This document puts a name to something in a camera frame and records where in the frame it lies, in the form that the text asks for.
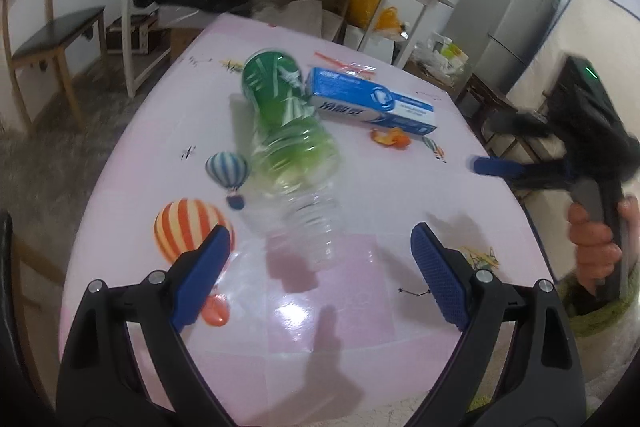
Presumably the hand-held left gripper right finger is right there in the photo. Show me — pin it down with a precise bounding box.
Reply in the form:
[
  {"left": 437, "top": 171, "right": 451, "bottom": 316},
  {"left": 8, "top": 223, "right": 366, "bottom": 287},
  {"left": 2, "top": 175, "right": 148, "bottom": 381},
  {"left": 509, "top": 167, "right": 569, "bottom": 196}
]
[{"left": 410, "top": 222, "right": 587, "bottom": 427}]

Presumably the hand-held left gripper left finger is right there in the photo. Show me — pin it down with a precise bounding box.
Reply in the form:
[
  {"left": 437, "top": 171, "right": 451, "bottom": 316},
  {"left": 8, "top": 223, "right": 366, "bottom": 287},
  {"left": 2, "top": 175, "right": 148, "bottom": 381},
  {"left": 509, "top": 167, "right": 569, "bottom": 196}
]
[{"left": 56, "top": 224, "right": 236, "bottom": 427}]

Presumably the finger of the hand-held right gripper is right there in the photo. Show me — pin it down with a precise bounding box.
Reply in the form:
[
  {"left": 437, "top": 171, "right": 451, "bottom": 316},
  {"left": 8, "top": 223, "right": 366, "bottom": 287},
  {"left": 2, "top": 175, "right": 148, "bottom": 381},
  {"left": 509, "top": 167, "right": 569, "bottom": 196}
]
[
  {"left": 467, "top": 156, "right": 577, "bottom": 192},
  {"left": 487, "top": 111, "right": 552, "bottom": 136}
]

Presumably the blue white carton box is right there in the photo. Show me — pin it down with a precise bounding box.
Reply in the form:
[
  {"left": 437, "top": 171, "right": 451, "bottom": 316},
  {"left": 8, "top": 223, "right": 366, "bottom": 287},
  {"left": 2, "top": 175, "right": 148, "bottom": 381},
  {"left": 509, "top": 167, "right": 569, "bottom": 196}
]
[{"left": 304, "top": 66, "right": 440, "bottom": 135}]

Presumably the clear green label bottle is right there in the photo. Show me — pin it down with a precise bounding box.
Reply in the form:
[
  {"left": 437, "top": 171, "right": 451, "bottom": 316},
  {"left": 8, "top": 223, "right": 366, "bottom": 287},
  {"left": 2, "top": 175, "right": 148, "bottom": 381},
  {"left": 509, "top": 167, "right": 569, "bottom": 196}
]
[{"left": 241, "top": 49, "right": 346, "bottom": 273}]

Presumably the person's right hand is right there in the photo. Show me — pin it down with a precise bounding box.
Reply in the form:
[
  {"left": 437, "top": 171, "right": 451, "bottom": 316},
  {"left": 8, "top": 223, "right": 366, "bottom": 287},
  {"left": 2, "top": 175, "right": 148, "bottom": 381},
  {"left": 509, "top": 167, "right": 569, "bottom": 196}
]
[{"left": 567, "top": 197, "right": 640, "bottom": 293}]

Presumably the dark wooden stool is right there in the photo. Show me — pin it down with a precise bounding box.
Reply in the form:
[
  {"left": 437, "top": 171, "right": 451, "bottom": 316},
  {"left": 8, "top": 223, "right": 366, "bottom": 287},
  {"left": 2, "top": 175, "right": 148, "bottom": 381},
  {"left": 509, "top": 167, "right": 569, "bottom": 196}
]
[{"left": 455, "top": 74, "right": 517, "bottom": 128}]

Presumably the pink balloon print tablecloth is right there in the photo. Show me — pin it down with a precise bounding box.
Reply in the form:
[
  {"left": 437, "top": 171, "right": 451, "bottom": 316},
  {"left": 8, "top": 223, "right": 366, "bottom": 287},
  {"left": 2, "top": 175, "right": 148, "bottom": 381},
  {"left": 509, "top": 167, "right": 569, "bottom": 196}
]
[{"left": 59, "top": 12, "right": 556, "bottom": 427}]

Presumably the white green food packet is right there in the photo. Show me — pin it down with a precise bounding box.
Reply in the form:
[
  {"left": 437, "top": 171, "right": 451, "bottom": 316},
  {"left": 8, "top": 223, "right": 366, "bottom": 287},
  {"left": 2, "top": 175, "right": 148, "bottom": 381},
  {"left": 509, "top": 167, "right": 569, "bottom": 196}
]
[{"left": 440, "top": 42, "right": 469, "bottom": 68}]

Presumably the white mattress blue edge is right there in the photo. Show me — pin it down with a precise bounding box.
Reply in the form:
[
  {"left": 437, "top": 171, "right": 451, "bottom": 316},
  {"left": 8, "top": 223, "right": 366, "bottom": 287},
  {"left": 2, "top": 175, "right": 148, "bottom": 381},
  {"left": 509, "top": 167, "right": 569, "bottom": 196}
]
[{"left": 505, "top": 0, "right": 640, "bottom": 120}]

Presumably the clear plastic bags heap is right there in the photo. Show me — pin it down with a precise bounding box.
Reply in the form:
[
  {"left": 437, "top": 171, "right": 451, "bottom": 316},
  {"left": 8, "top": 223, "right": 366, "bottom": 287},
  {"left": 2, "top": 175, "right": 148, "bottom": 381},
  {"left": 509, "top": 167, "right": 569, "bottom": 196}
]
[{"left": 414, "top": 34, "right": 472, "bottom": 76}]

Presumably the silver refrigerator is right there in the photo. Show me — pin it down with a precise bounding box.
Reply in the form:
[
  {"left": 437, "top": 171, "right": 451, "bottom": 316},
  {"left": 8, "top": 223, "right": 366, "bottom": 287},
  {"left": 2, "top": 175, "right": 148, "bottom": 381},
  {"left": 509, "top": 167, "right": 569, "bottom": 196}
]
[{"left": 442, "top": 0, "right": 563, "bottom": 92}]

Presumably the white storage box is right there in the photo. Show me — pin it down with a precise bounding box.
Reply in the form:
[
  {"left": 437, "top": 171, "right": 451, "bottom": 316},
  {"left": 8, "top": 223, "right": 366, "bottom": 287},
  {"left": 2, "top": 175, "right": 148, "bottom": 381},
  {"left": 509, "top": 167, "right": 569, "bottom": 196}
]
[{"left": 345, "top": 24, "right": 401, "bottom": 64}]

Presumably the yellow plastic bag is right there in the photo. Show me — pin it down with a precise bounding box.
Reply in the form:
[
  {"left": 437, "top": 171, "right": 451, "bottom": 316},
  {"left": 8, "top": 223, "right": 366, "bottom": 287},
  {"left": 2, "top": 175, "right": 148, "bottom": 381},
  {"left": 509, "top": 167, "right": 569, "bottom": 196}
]
[{"left": 347, "top": 0, "right": 402, "bottom": 32}]

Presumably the white plastic bag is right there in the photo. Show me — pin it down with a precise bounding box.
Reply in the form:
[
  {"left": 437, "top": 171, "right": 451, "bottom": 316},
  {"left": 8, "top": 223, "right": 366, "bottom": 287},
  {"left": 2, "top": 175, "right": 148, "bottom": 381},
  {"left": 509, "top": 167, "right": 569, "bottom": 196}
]
[{"left": 252, "top": 0, "right": 346, "bottom": 44}]

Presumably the brown wooden crate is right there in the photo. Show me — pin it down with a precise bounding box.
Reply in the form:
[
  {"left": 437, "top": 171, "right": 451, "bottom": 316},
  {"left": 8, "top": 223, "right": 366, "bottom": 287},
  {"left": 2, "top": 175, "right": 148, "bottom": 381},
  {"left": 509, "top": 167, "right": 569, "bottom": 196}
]
[{"left": 106, "top": 14, "right": 172, "bottom": 58}]

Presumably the wooden chair dark seat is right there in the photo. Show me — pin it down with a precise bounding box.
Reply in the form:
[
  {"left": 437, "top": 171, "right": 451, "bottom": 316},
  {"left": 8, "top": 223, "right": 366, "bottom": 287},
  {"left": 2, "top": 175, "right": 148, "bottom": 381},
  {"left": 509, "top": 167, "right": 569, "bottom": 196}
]
[{"left": 0, "top": 0, "right": 107, "bottom": 134}]

